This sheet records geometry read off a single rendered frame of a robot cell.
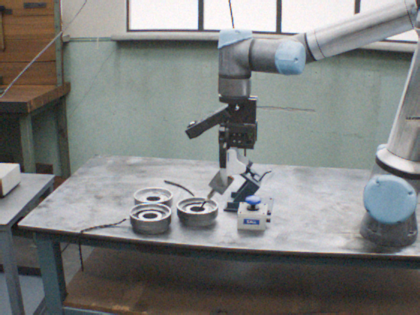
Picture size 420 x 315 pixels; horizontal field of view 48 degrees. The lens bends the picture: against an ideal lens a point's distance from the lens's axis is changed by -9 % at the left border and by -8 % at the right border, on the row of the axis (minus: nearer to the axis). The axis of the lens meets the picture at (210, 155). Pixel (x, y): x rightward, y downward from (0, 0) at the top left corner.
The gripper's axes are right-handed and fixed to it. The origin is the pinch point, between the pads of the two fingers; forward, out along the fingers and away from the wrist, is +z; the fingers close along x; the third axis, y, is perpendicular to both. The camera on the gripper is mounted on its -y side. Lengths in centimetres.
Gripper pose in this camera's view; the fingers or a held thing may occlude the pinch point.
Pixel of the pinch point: (223, 178)
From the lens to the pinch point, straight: 121.2
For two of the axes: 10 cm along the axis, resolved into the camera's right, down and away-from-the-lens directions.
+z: -0.1, 9.5, 3.1
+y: 9.8, 0.7, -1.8
